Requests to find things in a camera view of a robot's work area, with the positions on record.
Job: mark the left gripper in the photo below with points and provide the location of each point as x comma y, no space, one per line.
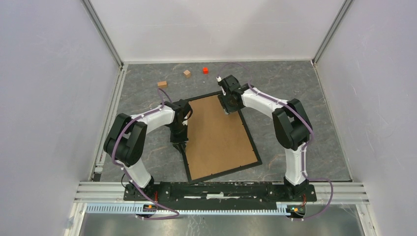
179,142

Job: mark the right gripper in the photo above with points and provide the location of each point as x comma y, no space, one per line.
223,100

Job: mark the black picture frame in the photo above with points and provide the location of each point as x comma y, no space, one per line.
257,156

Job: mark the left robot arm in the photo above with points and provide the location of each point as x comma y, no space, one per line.
126,140

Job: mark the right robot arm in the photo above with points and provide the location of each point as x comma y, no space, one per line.
291,124

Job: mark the light wooden cube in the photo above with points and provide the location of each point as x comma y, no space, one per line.
187,74

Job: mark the brown wooden block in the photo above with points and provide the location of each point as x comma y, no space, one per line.
162,84

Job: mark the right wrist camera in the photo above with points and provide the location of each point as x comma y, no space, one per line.
219,79

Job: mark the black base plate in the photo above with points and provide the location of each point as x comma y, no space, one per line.
227,195

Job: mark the aluminium rail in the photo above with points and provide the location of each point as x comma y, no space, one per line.
111,197

